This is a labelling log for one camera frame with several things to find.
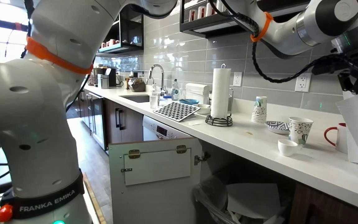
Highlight white paper towel roll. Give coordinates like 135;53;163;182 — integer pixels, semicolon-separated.
210;68;232;119

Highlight patterned paper cup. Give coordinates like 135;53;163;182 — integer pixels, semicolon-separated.
288;117;314;146

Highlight patterned blue white plate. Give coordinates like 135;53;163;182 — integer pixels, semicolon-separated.
265;121;291;135

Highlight small white cup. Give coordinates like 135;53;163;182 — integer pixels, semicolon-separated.
278;139;300;157

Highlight stack of paper cups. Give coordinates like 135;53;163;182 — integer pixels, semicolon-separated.
251;96;268;124

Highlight white bowl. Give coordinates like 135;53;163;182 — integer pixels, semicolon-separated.
194;104;211;115

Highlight white napkin dispenser box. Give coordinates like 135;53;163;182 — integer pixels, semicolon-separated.
185;83;211;105

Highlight trash bin with bag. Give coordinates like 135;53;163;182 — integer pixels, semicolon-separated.
193;176;293;224

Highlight row of mugs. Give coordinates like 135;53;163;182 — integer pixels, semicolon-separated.
100;39;120;48
188;0;226;21

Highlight dish soap bottle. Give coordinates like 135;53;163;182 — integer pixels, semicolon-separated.
171;78;180;101

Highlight black white checkered mat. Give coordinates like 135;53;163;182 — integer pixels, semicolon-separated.
153;101;201;122

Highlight silver tap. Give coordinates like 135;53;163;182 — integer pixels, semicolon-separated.
148;64;168;96

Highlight white dishwasher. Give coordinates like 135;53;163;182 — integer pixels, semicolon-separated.
142;115;192;142

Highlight clear plastic bottle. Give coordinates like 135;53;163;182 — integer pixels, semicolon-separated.
149;83;160;110

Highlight glass jar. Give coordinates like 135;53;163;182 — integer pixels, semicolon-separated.
127;77;146;92

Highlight sink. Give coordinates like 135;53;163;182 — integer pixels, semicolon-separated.
119;94;151;103

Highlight white cabinet door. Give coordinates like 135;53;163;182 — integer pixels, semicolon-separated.
108;137;204;224

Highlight brown cabinet door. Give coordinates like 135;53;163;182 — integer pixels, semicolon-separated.
104;98;144;152

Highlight black coffee maker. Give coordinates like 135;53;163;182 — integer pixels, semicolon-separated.
93;67;118;89

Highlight undercounter fridge door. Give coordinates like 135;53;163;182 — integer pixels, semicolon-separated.
86;91;107;150

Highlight window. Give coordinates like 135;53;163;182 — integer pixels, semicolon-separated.
0;0;30;64

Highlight white wall socket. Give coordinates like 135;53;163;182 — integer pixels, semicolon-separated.
295;72;312;93
232;72;243;87

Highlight white mug with red handle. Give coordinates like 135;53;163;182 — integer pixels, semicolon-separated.
324;123;349;154

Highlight black wire towel holder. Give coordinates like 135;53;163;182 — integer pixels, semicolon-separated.
205;63;234;127

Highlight black wall shelf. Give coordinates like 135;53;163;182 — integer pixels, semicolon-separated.
179;0;310;39
96;6;145;57

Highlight black cabinet door handle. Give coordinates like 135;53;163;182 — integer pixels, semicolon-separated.
115;108;126;131

